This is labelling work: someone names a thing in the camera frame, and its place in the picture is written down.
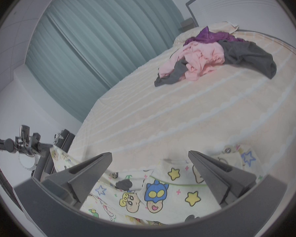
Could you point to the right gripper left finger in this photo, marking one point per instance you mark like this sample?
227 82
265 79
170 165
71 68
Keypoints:
95 169

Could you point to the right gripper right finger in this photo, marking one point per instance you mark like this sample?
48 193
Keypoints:
212 174

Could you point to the white printed pyjama top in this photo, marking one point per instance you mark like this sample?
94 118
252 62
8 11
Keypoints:
162 196

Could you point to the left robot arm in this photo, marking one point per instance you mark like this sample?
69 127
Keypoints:
9 144

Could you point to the bed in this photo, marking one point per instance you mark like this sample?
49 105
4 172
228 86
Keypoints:
199 112

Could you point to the dark grey garment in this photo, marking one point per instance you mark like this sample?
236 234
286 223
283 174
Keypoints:
175 75

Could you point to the pink garment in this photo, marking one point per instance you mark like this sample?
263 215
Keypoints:
199 55

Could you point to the black garment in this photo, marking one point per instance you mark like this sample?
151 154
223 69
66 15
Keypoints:
251 58

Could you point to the blue-green curtain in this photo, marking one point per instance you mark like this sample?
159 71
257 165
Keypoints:
88 46

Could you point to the purple garment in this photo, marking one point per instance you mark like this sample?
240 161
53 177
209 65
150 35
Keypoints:
207 36

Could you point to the cream pillow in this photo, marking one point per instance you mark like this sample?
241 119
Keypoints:
222 27

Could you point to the grey bedside table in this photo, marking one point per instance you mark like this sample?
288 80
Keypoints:
187 25

